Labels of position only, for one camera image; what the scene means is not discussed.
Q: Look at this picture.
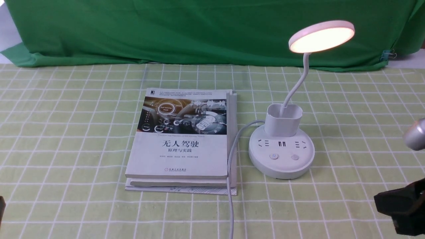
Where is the white bottom book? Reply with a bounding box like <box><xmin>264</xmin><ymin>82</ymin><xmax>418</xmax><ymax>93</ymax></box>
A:
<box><xmin>125</xmin><ymin>91</ymin><xmax>238</xmax><ymax>196</ymax></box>

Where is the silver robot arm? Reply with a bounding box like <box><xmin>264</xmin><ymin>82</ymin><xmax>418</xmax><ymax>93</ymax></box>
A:
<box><xmin>374</xmin><ymin>118</ymin><xmax>425</xmax><ymax>236</ymax></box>

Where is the teal binder clip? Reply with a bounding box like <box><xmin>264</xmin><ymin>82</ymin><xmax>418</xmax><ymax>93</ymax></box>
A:
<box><xmin>380</xmin><ymin>49</ymin><xmax>397</xmax><ymax>62</ymax></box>

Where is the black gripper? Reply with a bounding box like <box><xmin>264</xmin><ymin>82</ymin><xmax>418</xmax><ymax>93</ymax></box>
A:
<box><xmin>374</xmin><ymin>179</ymin><xmax>425</xmax><ymax>236</ymax></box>

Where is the white self-driving textbook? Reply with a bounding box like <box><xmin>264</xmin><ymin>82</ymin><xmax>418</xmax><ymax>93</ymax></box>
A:
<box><xmin>125</xmin><ymin>88</ymin><xmax>233</xmax><ymax>180</ymax></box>

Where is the green backdrop cloth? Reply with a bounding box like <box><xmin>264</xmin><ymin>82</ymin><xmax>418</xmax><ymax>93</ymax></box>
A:
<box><xmin>1</xmin><ymin>0</ymin><xmax>424</xmax><ymax>72</ymax></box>

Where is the white desk lamp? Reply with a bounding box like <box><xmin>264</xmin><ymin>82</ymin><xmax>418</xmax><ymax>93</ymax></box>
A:
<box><xmin>248</xmin><ymin>20</ymin><xmax>355</xmax><ymax>180</ymax></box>

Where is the black object at left edge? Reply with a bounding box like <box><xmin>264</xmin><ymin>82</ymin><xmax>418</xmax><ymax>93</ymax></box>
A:
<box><xmin>0</xmin><ymin>196</ymin><xmax>6</xmax><ymax>225</ymax></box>

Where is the white lamp power cable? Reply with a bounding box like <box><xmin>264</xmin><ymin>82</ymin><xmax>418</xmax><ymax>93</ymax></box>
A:
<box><xmin>226</xmin><ymin>120</ymin><xmax>266</xmax><ymax>239</ymax></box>

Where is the green checkered tablecloth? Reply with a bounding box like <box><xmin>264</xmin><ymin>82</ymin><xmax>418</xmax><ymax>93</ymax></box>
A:
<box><xmin>0</xmin><ymin>64</ymin><xmax>425</xmax><ymax>239</ymax></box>

